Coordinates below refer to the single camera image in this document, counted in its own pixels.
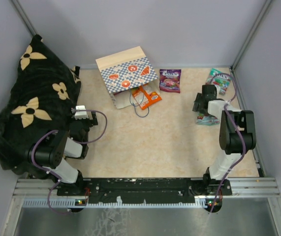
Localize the teal mint cherry candy bag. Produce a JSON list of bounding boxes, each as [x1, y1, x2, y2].
[[196, 113, 220, 126]]

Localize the orange Fox's candy bag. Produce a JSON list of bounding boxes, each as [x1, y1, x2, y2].
[[131, 84, 162, 110]]

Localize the purple candy bag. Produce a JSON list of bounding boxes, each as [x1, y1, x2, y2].
[[159, 69, 182, 93]]

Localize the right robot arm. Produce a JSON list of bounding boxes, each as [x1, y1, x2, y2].
[[192, 84, 256, 195]]

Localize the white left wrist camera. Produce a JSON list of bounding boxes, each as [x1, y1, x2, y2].
[[71, 105, 89, 120]]

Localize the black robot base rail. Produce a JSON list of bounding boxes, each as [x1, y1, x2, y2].
[[57, 177, 232, 204]]

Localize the checkered paper bag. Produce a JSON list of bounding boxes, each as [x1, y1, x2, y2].
[[95, 46, 158, 109]]

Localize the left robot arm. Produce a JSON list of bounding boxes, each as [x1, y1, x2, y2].
[[24, 112, 98, 196]]

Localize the black floral pillow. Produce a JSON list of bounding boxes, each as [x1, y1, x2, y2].
[[0, 34, 81, 178]]

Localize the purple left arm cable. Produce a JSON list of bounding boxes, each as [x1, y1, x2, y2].
[[31, 109, 108, 215]]

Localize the teal Fox's mint candy bag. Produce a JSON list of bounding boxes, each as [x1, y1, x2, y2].
[[206, 68, 231, 95]]

